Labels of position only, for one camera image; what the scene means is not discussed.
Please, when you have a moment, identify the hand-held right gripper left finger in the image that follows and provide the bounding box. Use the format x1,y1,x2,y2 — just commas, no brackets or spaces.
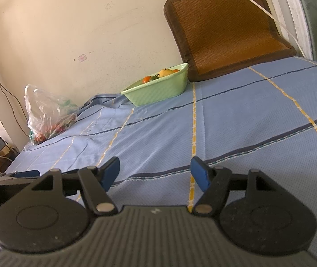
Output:
32,156,120,216

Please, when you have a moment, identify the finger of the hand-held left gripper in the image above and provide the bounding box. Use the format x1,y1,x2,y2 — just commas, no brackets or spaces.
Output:
0,177,36,186
1,170,40,179

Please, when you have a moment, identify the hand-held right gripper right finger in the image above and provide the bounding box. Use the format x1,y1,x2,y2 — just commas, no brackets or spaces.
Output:
189,156,262,216

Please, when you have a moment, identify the green plastic basin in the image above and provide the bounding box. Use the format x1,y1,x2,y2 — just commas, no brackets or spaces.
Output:
121,63,189,107

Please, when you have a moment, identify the large yellow pomelo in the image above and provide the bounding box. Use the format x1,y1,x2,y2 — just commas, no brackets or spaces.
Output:
158,68,176,78

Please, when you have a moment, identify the clear plastic bag of produce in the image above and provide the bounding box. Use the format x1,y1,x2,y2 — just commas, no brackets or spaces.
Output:
25,84,79,145

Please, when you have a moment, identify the blue striped blanket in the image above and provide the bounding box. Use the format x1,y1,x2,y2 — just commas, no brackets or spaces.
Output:
4,56,317,267

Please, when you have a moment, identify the brown woven seat mat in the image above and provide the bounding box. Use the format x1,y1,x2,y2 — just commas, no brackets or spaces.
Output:
163,0,297,82

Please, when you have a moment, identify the white power cable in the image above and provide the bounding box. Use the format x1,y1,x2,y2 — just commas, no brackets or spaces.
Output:
220,0,309,59

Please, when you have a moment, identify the white door frame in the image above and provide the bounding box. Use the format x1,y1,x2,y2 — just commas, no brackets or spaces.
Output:
270,0,315,60

